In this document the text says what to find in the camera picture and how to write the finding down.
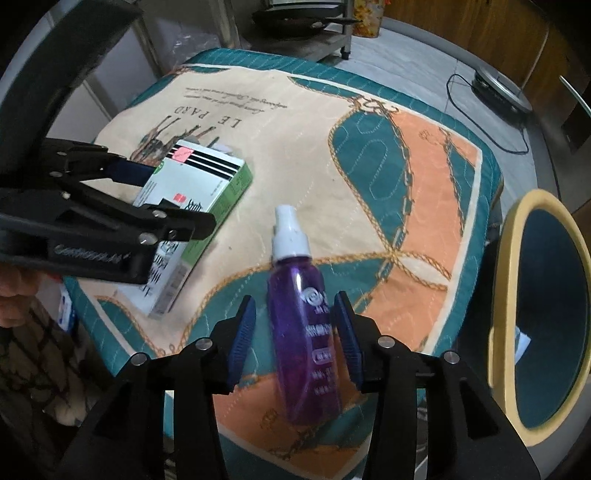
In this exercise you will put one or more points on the stainless steel shelf rack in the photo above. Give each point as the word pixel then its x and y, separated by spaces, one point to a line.
pixel 170 32

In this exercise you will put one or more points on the blue bin with yellow rim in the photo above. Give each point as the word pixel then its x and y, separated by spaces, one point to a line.
pixel 526 332

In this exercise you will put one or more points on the person's left hand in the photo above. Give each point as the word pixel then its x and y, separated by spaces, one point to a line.
pixel 18 288

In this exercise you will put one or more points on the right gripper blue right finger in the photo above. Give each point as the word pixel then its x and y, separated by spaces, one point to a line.
pixel 344 319

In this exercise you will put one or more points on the teal orange patterned cushion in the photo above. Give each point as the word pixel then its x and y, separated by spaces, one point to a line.
pixel 395 198

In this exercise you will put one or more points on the purple spray bottle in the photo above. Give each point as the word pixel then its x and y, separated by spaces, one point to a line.
pixel 303 338

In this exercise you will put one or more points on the green white medicine box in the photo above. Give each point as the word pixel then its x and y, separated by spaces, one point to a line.
pixel 196 187

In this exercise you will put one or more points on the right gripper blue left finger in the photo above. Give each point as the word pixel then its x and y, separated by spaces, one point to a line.
pixel 242 329

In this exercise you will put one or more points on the wooden kitchen cabinets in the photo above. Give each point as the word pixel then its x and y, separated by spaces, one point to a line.
pixel 544 48

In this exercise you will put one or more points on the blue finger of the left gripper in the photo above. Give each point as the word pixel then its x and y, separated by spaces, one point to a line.
pixel 131 173

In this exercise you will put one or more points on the yellow patterned canister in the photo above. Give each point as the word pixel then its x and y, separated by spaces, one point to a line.
pixel 369 15

